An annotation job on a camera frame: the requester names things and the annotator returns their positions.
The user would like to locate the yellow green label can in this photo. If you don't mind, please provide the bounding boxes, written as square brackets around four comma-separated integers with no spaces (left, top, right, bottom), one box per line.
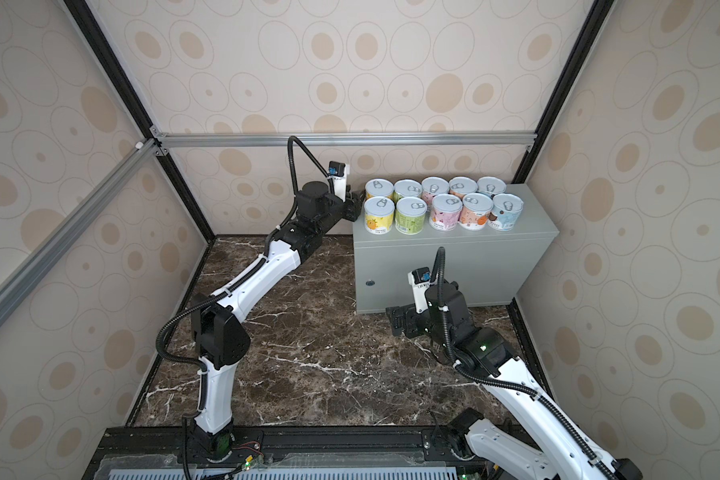
[364,196,396,235]

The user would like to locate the light green label can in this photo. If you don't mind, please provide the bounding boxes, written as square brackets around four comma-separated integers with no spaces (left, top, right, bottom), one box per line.
[393,179,423,203]

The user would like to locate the red label can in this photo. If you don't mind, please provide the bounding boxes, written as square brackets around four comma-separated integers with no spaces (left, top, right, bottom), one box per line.
[421,177,450,205]

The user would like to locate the orange label can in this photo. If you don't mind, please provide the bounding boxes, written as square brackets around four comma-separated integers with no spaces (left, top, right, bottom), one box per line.
[449,176,478,199]

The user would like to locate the white pink label can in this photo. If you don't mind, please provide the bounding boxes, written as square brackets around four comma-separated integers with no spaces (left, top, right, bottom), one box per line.
[458,193,493,231]

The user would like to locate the teal label can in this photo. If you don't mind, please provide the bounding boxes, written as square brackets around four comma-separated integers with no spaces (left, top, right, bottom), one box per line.
[477,176,506,199]

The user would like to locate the blue label can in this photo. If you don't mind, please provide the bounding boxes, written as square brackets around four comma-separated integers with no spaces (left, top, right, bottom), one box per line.
[488,193,524,231]

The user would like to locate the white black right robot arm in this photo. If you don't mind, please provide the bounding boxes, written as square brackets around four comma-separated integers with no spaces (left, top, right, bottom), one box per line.
[386,284,643,479]

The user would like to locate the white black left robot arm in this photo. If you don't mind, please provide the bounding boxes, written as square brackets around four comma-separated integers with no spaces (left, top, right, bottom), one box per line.
[155,181,365,458]

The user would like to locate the grey metal cabinet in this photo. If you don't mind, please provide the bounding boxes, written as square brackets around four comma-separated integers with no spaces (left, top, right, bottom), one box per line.
[353,184,559,314]

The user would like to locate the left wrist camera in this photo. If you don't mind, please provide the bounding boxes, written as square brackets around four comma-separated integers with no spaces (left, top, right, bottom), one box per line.
[328,161,350,201]

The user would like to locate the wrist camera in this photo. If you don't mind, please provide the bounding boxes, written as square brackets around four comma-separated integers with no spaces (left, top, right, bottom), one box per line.
[407,267,439,314]
[328,161,350,201]

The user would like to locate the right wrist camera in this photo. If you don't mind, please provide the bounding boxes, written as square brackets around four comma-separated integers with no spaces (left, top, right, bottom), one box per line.
[407,267,439,314]

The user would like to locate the horizontal aluminium rail back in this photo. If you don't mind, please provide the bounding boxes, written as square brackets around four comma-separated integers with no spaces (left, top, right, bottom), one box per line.
[157,131,536,148]

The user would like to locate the black frame post left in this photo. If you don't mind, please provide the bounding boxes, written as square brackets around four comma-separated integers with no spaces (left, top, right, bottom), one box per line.
[62,0,216,244]

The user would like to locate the black frame post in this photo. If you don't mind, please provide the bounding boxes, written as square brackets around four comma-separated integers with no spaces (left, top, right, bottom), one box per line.
[62,0,216,244]
[512,0,616,184]

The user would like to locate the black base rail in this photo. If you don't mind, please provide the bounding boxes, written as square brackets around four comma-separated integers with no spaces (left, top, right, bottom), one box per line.
[83,424,583,480]

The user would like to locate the black frame post right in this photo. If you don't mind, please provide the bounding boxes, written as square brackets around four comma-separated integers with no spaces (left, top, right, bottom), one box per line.
[512,0,616,184]

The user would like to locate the diagonal aluminium rail left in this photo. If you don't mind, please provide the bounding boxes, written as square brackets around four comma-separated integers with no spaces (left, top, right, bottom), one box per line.
[0,138,158,328]

